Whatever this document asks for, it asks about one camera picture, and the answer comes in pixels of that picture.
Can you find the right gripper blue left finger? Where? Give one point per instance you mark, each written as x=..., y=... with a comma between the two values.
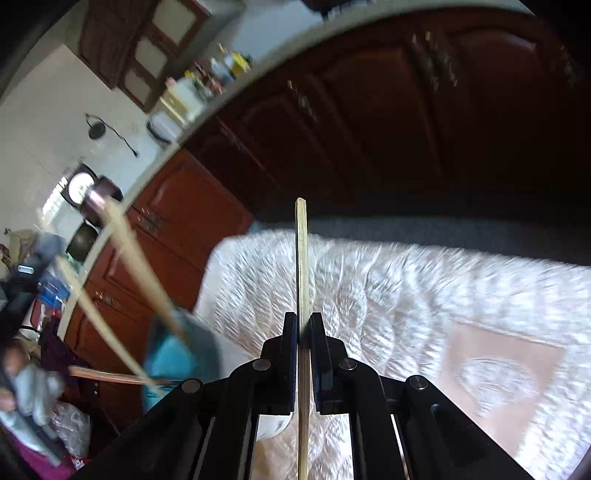
x=287, y=375

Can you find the floral utensil holder teal rim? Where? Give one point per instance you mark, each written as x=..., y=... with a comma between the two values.
x=207, y=355

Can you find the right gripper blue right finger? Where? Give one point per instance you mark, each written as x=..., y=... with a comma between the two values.
x=324, y=351

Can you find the white electric kettle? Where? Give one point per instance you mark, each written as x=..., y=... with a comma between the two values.
x=163, y=128

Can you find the light bamboo chopstick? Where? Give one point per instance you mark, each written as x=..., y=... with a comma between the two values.
x=101, y=326
x=138, y=266

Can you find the dark wooden base cabinets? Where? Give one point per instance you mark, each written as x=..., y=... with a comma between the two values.
x=455, y=111

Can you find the yellow oil bottle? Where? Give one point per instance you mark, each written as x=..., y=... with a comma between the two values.
x=239, y=64

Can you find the wooden wall cabinet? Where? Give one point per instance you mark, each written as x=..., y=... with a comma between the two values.
x=131, y=45

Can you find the rice cooker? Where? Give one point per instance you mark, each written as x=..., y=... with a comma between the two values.
x=86, y=192

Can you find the cream microwave oven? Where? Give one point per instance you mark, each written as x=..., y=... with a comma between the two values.
x=181, y=101

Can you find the brown wooden chopstick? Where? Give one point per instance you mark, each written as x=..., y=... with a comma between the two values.
x=303, y=352

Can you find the white quilted table cloth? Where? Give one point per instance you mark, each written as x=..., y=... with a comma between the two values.
x=507, y=339

